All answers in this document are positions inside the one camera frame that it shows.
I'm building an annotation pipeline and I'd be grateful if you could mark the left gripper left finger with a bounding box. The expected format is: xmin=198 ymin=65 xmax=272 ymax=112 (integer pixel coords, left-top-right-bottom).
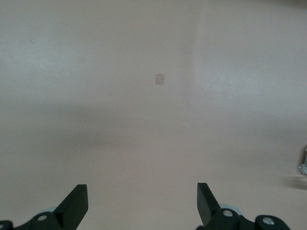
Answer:
xmin=14 ymin=184 xmax=90 ymax=230

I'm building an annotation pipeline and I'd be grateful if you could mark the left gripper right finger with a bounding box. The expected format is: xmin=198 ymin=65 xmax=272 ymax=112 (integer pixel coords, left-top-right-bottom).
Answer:
xmin=195 ymin=183 xmax=291 ymax=230

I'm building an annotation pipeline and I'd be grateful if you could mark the clear plastic egg carton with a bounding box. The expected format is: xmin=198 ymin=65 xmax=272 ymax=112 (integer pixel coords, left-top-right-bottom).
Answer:
xmin=298 ymin=147 xmax=307 ymax=175

